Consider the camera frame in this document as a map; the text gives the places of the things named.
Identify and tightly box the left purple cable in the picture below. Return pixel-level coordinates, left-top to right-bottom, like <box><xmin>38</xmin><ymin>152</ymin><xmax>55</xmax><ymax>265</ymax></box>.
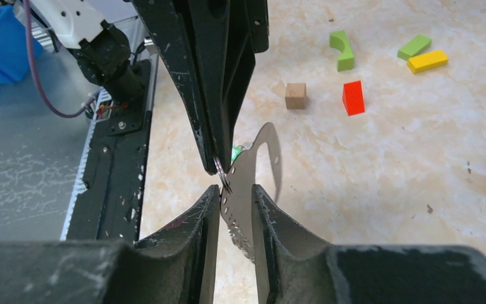
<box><xmin>22</xmin><ymin>0</ymin><xmax>101</xmax><ymax>119</ymax></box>

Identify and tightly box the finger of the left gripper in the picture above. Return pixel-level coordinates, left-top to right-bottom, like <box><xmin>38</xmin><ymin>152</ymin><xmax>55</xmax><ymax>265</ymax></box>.
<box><xmin>132</xmin><ymin>1</ymin><xmax>230</xmax><ymax>175</ymax></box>
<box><xmin>188</xmin><ymin>1</ymin><xmax>269</xmax><ymax>168</ymax></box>

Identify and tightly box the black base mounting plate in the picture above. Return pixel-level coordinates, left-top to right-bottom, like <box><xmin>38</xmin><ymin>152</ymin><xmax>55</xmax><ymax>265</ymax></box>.
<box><xmin>67</xmin><ymin>56</ymin><xmax>159</xmax><ymax>244</ymax></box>

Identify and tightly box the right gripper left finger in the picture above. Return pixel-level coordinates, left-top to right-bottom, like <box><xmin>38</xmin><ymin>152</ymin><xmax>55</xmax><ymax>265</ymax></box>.
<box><xmin>0</xmin><ymin>185</ymin><xmax>220</xmax><ymax>303</ymax></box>

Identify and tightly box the natural wooden cube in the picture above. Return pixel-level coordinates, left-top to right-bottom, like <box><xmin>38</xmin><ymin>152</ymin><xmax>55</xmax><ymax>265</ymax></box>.
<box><xmin>285</xmin><ymin>83</ymin><xmax>308</xmax><ymax>110</ymax></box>

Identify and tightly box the green arch block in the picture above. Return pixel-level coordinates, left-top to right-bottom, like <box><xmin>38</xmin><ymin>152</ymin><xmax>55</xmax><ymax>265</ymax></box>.
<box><xmin>329</xmin><ymin>30</ymin><xmax>354</xmax><ymax>72</ymax></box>

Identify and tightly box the green key tag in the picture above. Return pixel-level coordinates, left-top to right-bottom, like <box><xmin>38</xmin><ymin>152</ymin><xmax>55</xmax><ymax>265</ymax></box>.
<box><xmin>231</xmin><ymin>145</ymin><xmax>247</xmax><ymax>164</ymax></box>

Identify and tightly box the yellow block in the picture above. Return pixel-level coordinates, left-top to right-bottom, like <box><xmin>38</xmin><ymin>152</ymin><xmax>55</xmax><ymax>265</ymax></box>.
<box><xmin>406</xmin><ymin>50</ymin><xmax>449</xmax><ymax>74</ymax></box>

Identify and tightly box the grey slotted cable duct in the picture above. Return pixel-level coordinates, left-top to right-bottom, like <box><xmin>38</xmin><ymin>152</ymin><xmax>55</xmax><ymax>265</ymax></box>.
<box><xmin>59</xmin><ymin>89</ymin><xmax>109</xmax><ymax>241</ymax></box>

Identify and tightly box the blue plastic bin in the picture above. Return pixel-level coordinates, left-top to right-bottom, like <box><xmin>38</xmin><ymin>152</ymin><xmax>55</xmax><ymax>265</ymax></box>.
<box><xmin>0</xmin><ymin>4</ymin><xmax>45</xmax><ymax>89</ymax></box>

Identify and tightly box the red block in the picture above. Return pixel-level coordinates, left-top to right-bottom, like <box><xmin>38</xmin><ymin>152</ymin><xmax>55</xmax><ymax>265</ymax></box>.
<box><xmin>342</xmin><ymin>80</ymin><xmax>365</xmax><ymax>116</ymax></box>

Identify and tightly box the light green flat block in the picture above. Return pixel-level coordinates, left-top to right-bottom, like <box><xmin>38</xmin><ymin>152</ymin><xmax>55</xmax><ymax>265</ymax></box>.
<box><xmin>397</xmin><ymin>34</ymin><xmax>432</xmax><ymax>60</ymax></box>

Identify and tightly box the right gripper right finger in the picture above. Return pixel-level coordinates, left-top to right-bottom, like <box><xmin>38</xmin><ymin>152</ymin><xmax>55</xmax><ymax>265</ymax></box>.
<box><xmin>251</xmin><ymin>185</ymin><xmax>486</xmax><ymax>303</ymax></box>

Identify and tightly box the silver split keyring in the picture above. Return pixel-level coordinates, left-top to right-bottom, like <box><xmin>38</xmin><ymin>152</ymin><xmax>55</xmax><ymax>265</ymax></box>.
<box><xmin>213</xmin><ymin>156</ymin><xmax>232</xmax><ymax>194</ymax></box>

